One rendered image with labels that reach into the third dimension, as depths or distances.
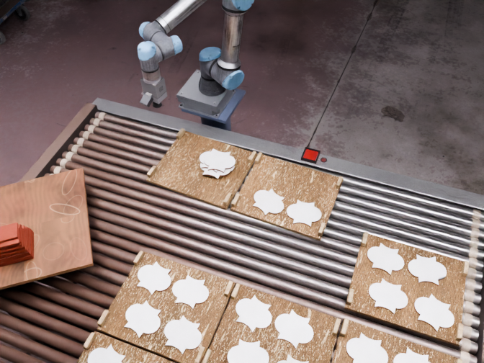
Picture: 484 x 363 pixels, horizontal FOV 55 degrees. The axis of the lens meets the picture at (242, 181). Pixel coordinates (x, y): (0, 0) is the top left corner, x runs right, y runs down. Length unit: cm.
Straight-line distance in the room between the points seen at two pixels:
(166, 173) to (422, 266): 117
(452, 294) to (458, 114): 235
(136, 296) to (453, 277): 122
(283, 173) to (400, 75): 236
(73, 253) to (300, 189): 99
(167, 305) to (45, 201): 69
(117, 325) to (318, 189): 101
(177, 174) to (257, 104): 183
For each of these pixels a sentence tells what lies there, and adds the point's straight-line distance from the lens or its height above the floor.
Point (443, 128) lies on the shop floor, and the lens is 394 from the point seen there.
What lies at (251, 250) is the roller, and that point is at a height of 92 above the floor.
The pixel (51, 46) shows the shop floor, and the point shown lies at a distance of 494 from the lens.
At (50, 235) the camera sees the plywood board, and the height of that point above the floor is 104.
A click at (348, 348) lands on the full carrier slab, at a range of 177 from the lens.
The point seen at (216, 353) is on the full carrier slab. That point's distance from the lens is 175.
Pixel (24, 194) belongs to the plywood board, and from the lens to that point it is 219.
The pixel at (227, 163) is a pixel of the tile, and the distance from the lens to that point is 214.
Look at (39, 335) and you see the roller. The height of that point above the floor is 92.
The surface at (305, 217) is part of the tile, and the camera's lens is 201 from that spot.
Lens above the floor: 259
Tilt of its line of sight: 51 degrees down
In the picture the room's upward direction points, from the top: 2 degrees counter-clockwise
